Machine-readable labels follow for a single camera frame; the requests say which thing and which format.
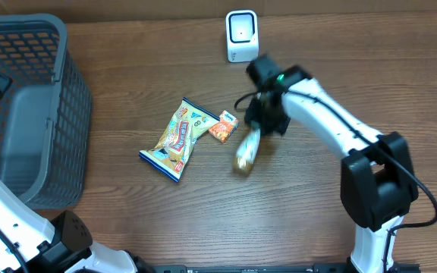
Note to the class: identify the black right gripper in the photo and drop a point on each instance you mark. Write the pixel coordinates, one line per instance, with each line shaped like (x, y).
(252, 116)

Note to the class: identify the small orange box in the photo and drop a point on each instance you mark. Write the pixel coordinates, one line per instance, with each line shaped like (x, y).
(225, 127)

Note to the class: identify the white tube gold cap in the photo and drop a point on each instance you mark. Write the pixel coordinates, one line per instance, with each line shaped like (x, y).
(246, 152)

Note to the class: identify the yellow snack bag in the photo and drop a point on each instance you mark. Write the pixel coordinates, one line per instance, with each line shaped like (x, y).
(172, 152)

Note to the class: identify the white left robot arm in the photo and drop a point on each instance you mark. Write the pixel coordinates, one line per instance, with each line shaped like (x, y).
(29, 243)

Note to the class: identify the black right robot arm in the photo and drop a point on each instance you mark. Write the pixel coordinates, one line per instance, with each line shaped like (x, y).
(376, 184)

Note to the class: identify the white barcode scanner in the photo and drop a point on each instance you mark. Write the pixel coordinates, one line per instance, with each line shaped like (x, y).
(242, 36)

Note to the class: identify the grey plastic shopping basket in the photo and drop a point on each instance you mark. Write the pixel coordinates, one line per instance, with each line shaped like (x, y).
(45, 114)

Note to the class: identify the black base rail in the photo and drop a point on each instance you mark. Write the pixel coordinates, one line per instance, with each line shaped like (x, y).
(317, 268)

